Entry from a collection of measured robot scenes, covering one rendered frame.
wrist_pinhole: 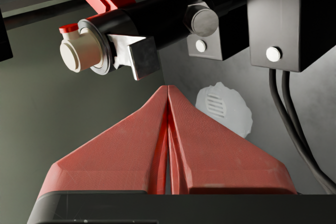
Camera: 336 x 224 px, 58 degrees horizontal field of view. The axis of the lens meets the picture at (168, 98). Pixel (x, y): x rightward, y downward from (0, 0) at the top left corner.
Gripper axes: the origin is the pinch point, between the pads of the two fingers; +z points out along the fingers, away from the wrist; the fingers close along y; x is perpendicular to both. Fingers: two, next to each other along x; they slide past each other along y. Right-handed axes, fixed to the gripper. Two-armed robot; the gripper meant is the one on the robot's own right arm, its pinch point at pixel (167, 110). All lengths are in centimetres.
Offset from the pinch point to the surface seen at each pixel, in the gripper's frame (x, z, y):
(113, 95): 21.1, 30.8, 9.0
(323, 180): 5.7, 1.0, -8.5
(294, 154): 23.1, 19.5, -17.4
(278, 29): 0.1, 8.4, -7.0
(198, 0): -2.2, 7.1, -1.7
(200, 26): -1.7, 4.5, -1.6
